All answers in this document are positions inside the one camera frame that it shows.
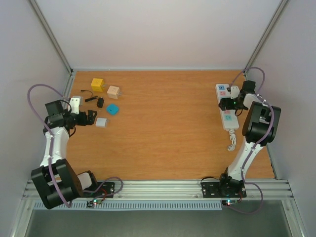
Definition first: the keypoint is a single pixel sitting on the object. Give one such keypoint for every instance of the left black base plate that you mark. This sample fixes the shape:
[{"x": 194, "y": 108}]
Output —
[{"x": 107, "y": 188}]

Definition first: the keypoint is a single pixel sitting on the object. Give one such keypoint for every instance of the left aluminium frame post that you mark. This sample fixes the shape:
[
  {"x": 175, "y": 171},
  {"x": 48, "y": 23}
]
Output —
[{"x": 43, "y": 21}]

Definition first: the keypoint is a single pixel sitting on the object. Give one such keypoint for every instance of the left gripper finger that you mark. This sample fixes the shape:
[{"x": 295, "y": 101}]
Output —
[
  {"x": 90, "y": 120},
  {"x": 92, "y": 113}
]

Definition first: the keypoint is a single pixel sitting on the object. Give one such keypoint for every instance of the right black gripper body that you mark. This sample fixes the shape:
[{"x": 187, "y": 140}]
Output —
[{"x": 234, "y": 106}]

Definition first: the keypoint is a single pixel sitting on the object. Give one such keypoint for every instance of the right aluminium frame post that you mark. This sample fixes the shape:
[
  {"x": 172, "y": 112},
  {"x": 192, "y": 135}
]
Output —
[{"x": 282, "y": 5}]

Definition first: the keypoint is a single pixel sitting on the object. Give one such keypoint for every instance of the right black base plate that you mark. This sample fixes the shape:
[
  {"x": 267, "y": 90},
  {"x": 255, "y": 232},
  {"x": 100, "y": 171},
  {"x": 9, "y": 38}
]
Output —
[{"x": 222, "y": 188}]

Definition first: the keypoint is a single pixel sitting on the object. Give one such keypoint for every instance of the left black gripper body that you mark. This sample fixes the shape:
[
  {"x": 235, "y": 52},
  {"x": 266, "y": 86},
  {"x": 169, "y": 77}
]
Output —
[{"x": 82, "y": 122}]

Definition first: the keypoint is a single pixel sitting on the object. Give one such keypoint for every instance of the black power adapter with cable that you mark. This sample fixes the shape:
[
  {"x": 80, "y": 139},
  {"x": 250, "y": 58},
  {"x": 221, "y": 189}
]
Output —
[{"x": 99, "y": 100}]

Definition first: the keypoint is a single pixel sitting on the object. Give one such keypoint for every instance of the yellow cube plug adapter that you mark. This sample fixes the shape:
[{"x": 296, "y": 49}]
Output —
[{"x": 97, "y": 85}]

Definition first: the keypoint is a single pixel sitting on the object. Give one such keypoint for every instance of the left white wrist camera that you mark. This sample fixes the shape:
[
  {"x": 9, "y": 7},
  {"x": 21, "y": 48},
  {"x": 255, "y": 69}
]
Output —
[{"x": 74, "y": 103}]

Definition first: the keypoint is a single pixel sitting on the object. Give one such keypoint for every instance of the left small circuit board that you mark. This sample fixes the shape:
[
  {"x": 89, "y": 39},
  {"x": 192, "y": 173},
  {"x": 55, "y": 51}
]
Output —
[{"x": 93, "y": 203}]

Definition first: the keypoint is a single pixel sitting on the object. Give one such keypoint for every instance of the blue cube plug adapter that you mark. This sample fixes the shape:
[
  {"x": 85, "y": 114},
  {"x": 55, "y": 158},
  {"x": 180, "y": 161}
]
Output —
[{"x": 112, "y": 109}]

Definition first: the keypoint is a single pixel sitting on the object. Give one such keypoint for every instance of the aluminium front rail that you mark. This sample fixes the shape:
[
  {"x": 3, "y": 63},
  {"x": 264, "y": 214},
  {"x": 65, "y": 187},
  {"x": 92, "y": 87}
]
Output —
[{"x": 191, "y": 190}]

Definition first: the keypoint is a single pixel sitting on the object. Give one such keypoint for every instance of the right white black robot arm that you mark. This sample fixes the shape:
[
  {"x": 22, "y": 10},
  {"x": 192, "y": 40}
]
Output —
[{"x": 259, "y": 129}]

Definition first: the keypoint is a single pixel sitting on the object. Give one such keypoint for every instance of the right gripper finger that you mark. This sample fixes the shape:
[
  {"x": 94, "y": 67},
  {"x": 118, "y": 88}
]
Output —
[
  {"x": 222, "y": 106},
  {"x": 223, "y": 100}
]

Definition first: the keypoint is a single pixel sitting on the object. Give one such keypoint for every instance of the right small circuit board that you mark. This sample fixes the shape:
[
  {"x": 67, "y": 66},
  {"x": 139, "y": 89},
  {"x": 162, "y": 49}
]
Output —
[{"x": 230, "y": 202}]

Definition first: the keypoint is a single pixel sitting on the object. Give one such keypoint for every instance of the white power strip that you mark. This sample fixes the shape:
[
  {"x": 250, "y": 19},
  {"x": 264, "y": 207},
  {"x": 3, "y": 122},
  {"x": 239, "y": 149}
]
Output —
[{"x": 228, "y": 117}]

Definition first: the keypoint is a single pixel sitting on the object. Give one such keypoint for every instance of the small circuit board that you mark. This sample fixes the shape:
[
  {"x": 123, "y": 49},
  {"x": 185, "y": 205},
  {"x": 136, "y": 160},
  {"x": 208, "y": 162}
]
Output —
[
  {"x": 93, "y": 203},
  {"x": 230, "y": 202}
]

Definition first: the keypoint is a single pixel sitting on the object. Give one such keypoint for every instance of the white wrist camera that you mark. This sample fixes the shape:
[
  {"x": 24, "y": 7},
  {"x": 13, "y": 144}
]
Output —
[
  {"x": 234, "y": 91},
  {"x": 74, "y": 103}
]

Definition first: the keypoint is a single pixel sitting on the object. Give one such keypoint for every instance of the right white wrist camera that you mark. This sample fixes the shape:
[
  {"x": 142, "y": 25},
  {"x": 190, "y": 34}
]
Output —
[{"x": 234, "y": 91}]

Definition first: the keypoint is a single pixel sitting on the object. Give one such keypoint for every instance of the beige cube plug adapter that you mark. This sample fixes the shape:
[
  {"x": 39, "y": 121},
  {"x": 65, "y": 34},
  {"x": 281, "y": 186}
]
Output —
[{"x": 114, "y": 92}]

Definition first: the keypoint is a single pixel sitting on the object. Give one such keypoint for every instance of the white grey plug adapter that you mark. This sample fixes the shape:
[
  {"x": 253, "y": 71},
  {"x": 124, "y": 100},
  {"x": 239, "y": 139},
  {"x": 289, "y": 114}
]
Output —
[{"x": 101, "y": 122}]

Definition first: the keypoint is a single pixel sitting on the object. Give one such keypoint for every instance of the grey slotted cable duct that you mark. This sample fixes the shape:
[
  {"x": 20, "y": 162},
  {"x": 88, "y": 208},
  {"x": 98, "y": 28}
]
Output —
[{"x": 137, "y": 205}]

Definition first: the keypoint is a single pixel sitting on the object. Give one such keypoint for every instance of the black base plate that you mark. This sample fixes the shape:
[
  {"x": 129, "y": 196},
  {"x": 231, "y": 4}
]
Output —
[
  {"x": 222, "y": 188},
  {"x": 107, "y": 188}
]

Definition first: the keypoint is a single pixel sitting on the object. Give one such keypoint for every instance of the aluminium frame post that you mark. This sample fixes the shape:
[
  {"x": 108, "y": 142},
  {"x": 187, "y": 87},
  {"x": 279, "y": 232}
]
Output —
[
  {"x": 43, "y": 21},
  {"x": 282, "y": 5}
]

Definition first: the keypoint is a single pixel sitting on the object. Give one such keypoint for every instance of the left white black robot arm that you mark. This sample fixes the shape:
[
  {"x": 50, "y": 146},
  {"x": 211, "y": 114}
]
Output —
[{"x": 55, "y": 180}]

